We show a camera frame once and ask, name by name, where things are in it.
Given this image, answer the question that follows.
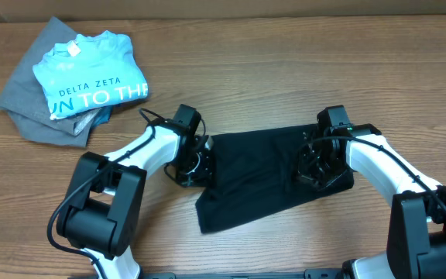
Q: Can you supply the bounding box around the black t-shirt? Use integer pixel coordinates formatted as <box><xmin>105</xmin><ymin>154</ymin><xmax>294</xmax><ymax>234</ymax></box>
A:
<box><xmin>195</xmin><ymin>124</ymin><xmax>354</xmax><ymax>234</ymax></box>

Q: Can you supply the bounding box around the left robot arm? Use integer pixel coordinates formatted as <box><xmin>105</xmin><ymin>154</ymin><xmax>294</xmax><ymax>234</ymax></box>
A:
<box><xmin>46</xmin><ymin>114</ymin><xmax>211</xmax><ymax>278</ymax></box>

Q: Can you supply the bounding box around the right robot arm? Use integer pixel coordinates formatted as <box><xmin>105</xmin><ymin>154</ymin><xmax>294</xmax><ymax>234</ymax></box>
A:
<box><xmin>298</xmin><ymin>123</ymin><xmax>446</xmax><ymax>278</ymax></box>

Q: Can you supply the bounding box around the teal folded garment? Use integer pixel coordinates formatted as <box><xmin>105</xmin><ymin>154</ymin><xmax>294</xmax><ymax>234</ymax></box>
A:
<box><xmin>91</xmin><ymin>106</ymin><xmax>113</xmax><ymax>129</ymax></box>

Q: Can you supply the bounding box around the striped grey folded garment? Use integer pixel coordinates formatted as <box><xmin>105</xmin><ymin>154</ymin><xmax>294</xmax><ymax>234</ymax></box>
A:
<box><xmin>73</xmin><ymin>108</ymin><xmax>102</xmax><ymax>136</ymax></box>

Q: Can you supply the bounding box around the folded light blue t-shirt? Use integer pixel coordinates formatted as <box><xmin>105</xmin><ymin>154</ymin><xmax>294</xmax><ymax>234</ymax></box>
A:
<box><xmin>33</xmin><ymin>30</ymin><xmax>149</xmax><ymax>120</ymax></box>

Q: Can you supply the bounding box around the folded grey t-shirt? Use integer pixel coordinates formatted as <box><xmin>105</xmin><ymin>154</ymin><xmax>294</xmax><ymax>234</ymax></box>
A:
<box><xmin>0</xmin><ymin>17</ymin><xmax>92</xmax><ymax>148</ymax></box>

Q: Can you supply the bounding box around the brown cardboard backboard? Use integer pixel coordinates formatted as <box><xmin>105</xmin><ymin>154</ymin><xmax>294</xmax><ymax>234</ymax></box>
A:
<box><xmin>0</xmin><ymin>0</ymin><xmax>446</xmax><ymax>22</ymax></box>

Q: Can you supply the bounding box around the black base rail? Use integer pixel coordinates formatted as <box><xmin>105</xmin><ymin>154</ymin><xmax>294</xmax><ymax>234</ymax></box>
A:
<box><xmin>140</xmin><ymin>268</ymin><xmax>348</xmax><ymax>279</ymax></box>

